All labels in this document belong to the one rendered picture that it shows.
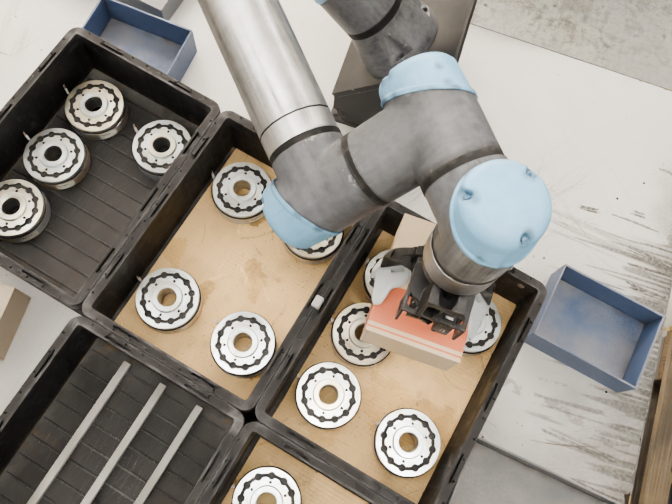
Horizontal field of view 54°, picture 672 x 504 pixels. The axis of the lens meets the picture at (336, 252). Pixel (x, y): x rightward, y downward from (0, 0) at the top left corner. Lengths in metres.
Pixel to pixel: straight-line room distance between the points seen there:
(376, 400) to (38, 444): 0.52
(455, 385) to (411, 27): 0.60
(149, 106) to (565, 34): 1.65
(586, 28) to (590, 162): 1.17
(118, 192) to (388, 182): 0.71
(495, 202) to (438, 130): 0.08
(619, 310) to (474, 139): 0.87
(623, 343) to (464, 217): 0.89
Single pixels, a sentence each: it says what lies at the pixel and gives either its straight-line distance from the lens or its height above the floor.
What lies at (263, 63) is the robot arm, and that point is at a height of 1.37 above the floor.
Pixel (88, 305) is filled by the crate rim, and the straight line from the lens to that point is 1.04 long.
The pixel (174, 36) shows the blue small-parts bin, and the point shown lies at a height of 0.73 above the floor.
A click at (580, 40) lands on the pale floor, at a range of 2.54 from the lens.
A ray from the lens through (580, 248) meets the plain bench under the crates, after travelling 1.38.
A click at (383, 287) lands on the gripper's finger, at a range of 0.78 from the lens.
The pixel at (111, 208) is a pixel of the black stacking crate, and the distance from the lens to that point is 1.19.
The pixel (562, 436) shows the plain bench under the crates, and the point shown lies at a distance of 1.30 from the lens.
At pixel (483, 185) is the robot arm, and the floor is 1.45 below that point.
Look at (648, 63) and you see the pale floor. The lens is 2.60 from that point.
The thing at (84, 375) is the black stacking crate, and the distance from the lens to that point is 1.13.
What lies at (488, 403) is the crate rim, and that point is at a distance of 1.03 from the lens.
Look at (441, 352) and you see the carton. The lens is 0.81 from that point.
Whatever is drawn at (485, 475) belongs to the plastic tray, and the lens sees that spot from 1.24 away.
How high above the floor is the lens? 1.90
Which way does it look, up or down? 72 degrees down
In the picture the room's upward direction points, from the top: 11 degrees clockwise
